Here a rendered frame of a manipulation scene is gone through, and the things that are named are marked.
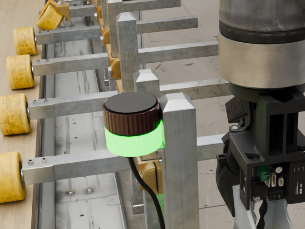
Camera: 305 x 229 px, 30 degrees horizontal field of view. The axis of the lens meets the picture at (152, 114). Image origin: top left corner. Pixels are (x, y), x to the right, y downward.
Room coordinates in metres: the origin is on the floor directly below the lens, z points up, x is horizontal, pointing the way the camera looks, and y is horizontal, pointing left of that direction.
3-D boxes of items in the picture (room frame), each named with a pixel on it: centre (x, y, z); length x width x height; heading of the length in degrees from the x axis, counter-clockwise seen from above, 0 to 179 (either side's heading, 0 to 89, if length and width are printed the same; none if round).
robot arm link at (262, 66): (0.50, -0.11, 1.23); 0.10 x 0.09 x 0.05; 97
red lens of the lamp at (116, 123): (0.54, 0.02, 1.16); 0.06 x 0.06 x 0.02
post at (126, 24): (1.04, 0.04, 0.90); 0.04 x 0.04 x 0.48; 7
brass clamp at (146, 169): (0.82, 0.01, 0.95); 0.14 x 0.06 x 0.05; 7
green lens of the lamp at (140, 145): (0.54, 0.02, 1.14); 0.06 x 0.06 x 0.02
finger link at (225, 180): (0.52, -0.09, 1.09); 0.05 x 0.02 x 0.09; 97
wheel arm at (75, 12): (1.84, 0.06, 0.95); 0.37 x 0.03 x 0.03; 97
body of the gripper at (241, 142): (0.49, -0.11, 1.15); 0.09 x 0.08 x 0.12; 7
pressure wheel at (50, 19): (1.81, 0.31, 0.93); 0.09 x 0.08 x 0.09; 97
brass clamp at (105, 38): (1.56, 0.10, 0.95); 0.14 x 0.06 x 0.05; 7
